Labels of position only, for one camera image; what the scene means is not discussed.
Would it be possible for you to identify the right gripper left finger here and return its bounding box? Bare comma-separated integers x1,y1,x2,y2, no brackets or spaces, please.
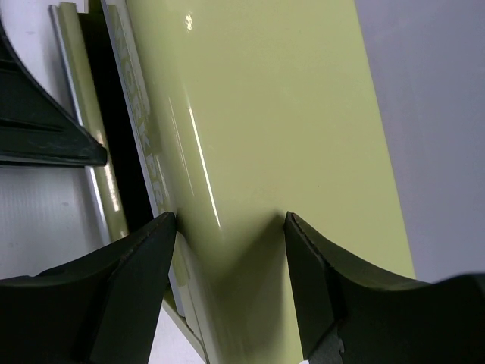
1,212,177,363

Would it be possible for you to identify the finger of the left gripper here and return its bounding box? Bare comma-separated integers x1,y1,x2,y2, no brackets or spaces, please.
1,27,108,167

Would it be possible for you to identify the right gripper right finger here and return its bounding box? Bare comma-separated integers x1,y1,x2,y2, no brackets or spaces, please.
284,212,484,363

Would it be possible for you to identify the drawer of chest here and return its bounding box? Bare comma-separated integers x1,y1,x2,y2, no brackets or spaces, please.
102,1,177,217

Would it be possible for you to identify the green metal drawer chest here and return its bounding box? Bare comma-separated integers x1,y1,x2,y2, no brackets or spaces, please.
89,0,418,364

